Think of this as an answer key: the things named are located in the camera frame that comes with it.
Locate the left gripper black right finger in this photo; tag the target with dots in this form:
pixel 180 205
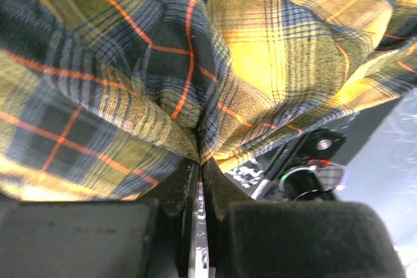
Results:
pixel 293 239

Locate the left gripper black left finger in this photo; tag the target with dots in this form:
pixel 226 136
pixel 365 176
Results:
pixel 147 237

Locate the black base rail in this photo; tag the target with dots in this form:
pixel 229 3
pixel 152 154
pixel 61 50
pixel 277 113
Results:
pixel 300 170

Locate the yellow plaid shirt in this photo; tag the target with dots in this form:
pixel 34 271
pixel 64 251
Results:
pixel 102 99

